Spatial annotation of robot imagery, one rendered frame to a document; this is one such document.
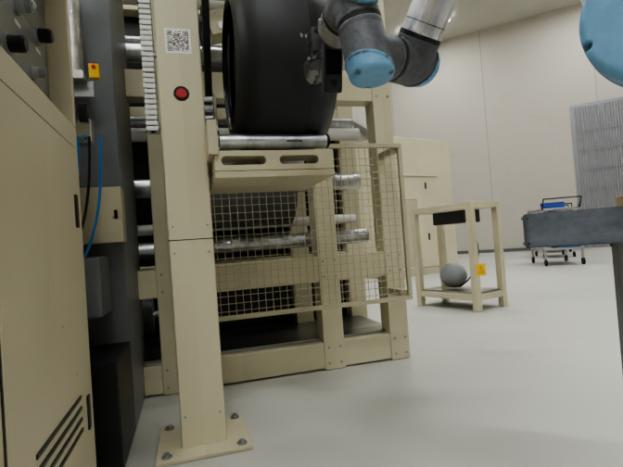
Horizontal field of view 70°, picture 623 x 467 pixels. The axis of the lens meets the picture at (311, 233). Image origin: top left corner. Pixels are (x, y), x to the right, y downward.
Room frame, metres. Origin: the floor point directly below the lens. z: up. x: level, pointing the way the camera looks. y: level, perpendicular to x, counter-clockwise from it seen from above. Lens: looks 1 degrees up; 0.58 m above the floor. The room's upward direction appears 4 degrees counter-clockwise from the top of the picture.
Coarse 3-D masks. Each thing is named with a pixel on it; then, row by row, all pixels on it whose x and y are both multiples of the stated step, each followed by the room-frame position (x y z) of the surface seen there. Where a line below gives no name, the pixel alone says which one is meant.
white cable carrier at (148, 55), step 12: (144, 0) 1.30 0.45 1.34; (144, 12) 1.30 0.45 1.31; (144, 24) 1.31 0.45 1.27; (144, 36) 1.30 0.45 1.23; (144, 48) 1.30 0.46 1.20; (144, 60) 1.30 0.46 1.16; (144, 72) 1.32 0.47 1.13; (144, 84) 1.30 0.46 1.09; (144, 96) 1.30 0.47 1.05; (156, 96) 1.31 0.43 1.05; (156, 108) 1.31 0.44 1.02; (156, 120) 1.31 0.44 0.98; (156, 132) 1.35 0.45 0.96
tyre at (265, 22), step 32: (256, 0) 1.19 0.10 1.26; (288, 0) 1.22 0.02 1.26; (320, 0) 1.25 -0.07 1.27; (224, 32) 1.55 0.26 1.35; (256, 32) 1.18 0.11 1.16; (288, 32) 1.20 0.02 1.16; (224, 64) 1.62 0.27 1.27; (256, 64) 1.20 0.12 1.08; (288, 64) 1.22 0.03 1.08; (224, 96) 1.63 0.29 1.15; (256, 96) 1.24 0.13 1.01; (288, 96) 1.26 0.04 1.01; (320, 96) 1.28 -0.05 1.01; (256, 128) 1.31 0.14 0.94; (288, 128) 1.33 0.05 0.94; (320, 128) 1.37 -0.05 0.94
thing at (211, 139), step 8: (208, 120) 1.23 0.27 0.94; (208, 128) 1.23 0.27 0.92; (216, 128) 1.23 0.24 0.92; (208, 136) 1.23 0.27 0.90; (216, 136) 1.23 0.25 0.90; (208, 144) 1.23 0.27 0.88; (216, 144) 1.23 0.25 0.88; (208, 152) 1.24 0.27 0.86; (216, 152) 1.23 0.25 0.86; (208, 160) 1.32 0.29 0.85
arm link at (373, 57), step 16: (352, 16) 0.83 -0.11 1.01; (368, 16) 0.83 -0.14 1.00; (352, 32) 0.83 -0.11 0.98; (368, 32) 0.82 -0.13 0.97; (384, 32) 0.84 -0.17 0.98; (352, 48) 0.83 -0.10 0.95; (368, 48) 0.82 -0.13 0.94; (384, 48) 0.83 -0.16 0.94; (400, 48) 0.86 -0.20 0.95; (352, 64) 0.84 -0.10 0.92; (368, 64) 0.82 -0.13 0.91; (384, 64) 0.82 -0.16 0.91; (400, 64) 0.87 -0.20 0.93; (352, 80) 0.86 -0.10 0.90; (368, 80) 0.86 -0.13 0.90; (384, 80) 0.87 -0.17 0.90
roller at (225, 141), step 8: (224, 136) 1.28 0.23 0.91; (232, 136) 1.28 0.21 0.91; (240, 136) 1.29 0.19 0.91; (248, 136) 1.30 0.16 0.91; (256, 136) 1.30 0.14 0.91; (264, 136) 1.31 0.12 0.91; (272, 136) 1.31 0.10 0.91; (280, 136) 1.32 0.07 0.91; (288, 136) 1.33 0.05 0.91; (296, 136) 1.33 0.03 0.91; (304, 136) 1.34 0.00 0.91; (312, 136) 1.35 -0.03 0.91; (320, 136) 1.36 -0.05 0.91; (328, 136) 1.36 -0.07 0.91; (224, 144) 1.28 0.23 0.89; (232, 144) 1.28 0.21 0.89; (240, 144) 1.29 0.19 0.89; (248, 144) 1.30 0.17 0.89; (256, 144) 1.30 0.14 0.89; (264, 144) 1.31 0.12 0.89; (272, 144) 1.32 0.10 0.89; (280, 144) 1.32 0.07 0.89; (288, 144) 1.33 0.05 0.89; (296, 144) 1.34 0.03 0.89; (304, 144) 1.34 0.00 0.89; (312, 144) 1.35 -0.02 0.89; (320, 144) 1.36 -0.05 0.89; (328, 144) 1.37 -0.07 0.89
